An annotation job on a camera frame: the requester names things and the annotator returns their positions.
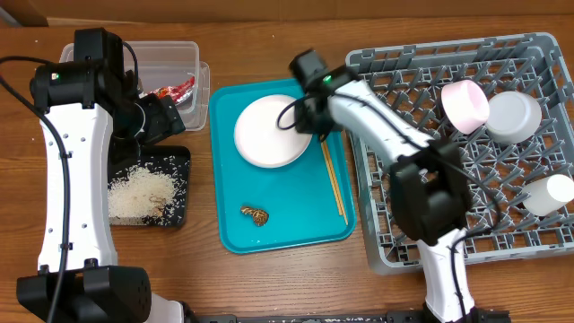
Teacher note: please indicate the white cup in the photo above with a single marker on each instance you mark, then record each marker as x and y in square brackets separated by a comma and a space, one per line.
[548, 194]

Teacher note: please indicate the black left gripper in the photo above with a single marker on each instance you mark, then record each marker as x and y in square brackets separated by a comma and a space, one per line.
[166, 119]

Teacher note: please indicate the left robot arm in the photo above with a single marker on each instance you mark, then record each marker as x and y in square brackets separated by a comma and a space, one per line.
[88, 111]

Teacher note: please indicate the clear plastic bin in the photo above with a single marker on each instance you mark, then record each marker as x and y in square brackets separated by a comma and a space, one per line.
[167, 63]

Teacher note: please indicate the grey bowl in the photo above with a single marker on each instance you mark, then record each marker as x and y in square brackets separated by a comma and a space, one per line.
[514, 117]

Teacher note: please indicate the black waste tray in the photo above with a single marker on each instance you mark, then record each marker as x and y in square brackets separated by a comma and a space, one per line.
[152, 188]

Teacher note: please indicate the pink round plate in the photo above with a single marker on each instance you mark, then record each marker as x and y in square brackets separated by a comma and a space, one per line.
[260, 141]

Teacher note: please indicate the grey dish rack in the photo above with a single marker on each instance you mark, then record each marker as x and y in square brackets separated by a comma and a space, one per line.
[410, 78]

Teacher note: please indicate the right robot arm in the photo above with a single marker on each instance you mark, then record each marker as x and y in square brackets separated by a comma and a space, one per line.
[428, 189]

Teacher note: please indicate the spilled white rice pile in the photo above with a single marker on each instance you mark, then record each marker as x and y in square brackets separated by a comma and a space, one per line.
[139, 197]

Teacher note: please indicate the teal serving tray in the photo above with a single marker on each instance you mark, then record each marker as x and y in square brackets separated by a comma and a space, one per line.
[298, 197]

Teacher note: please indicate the pink bowl with rice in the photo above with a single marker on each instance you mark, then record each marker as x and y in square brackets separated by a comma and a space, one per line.
[465, 104]

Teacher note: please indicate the red snack wrapper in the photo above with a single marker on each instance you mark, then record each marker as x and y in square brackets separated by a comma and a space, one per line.
[178, 93]

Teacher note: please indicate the brown food scrap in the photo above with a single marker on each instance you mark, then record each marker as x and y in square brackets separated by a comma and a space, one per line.
[259, 216]

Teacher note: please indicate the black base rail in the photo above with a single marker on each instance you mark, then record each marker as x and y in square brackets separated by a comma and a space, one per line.
[395, 316]

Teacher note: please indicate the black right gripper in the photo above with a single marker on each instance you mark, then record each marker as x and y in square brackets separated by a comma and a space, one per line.
[305, 123]

